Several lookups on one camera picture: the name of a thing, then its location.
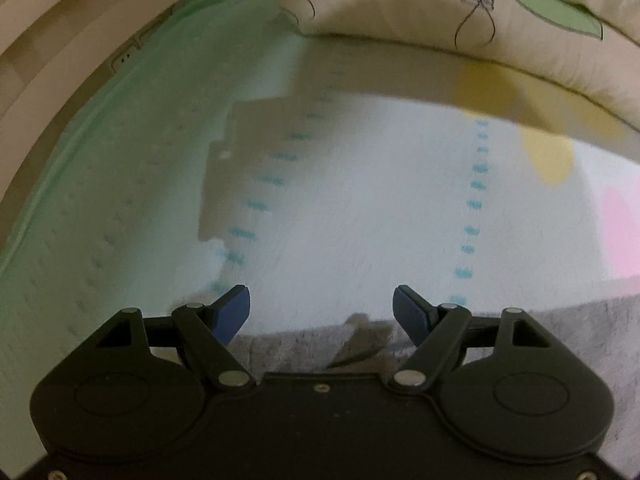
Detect cream leaf print folded quilt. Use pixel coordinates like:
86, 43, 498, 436
281, 0, 639, 128

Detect grey knit pants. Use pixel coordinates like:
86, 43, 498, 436
230, 296, 639, 479

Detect white pastel patterned bed sheet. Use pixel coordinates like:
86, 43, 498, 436
1, 0, 639, 476

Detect beige wooden bed rail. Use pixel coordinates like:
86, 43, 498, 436
1, 0, 179, 238

